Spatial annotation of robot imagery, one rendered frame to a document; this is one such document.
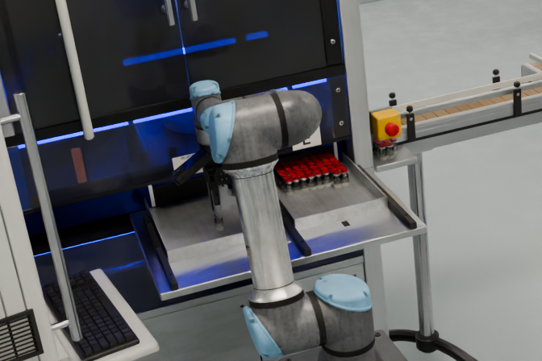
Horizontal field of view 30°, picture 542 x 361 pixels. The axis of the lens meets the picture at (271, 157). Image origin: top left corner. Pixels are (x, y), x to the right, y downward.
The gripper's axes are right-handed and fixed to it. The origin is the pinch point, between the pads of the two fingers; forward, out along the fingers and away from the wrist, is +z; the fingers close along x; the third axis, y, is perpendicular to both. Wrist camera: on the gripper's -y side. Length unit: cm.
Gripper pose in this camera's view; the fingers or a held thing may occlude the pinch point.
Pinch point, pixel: (215, 212)
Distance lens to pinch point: 264.0
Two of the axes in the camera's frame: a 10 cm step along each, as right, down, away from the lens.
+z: 1.2, 9.1, 4.0
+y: 9.5, -2.2, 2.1
